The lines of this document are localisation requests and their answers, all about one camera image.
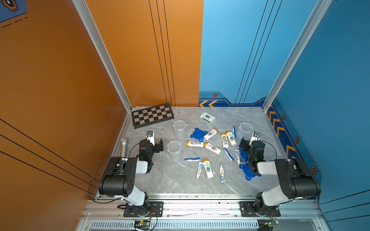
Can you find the silver metal cylinder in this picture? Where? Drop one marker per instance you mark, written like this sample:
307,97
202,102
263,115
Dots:
123,147

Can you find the white bottle upright left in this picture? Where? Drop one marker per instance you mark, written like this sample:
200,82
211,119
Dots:
224,139

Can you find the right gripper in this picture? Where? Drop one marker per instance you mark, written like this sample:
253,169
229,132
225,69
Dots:
245,146

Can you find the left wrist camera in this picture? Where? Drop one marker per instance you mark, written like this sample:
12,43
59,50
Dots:
150,137

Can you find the right green circuit board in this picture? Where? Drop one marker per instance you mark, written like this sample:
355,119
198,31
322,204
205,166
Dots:
266,225

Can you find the white lotion bottle horizontal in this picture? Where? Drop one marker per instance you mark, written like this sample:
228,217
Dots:
195,144

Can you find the blue toothbrush right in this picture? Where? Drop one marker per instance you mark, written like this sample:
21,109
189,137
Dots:
229,155

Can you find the white lotion bottle front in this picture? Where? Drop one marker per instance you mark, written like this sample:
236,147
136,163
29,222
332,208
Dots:
208,168

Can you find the blue toothbrush front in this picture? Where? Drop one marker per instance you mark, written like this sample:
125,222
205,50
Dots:
192,159

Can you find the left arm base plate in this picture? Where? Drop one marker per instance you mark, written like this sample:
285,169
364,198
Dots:
146,210

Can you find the left green circuit board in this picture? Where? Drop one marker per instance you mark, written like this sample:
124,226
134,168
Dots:
142,225

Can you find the blue toothbrush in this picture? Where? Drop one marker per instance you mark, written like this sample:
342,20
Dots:
192,159
234,132
229,155

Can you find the blue toothbrush back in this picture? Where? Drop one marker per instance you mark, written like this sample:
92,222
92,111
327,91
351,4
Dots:
234,132

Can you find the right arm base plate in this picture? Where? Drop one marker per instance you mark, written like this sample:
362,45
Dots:
251,209

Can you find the clear cup back left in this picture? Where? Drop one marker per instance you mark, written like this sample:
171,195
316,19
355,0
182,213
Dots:
180,129

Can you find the toothpaste tube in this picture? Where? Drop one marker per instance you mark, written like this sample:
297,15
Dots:
200,167
237,153
222,174

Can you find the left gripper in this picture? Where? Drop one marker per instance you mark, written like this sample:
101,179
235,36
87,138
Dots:
157,149

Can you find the white bottle yellow cap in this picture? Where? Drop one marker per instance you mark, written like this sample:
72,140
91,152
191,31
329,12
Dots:
210,134

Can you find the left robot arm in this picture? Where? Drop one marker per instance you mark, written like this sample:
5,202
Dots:
118,179

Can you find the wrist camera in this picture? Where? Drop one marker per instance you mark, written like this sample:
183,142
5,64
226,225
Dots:
150,137
255,137

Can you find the clear plastic cup front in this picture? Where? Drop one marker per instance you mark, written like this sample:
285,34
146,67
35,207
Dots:
175,150

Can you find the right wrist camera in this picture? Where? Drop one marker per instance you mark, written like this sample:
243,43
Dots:
255,137

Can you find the black white checkerboard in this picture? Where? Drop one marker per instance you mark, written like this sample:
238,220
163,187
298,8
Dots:
152,115

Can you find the white bottle upright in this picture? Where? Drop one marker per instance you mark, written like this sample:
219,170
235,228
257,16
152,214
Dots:
231,138
224,139

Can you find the white bottle upright right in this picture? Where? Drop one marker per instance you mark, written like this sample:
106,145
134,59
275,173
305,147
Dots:
231,138

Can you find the green circuit board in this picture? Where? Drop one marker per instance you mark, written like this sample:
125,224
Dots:
142,225
266,225

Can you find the clear cup right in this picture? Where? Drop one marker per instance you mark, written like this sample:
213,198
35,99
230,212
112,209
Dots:
245,131

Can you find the aluminium rail frame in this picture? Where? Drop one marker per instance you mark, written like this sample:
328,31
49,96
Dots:
203,212

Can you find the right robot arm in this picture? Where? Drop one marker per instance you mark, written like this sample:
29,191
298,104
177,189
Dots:
295,180

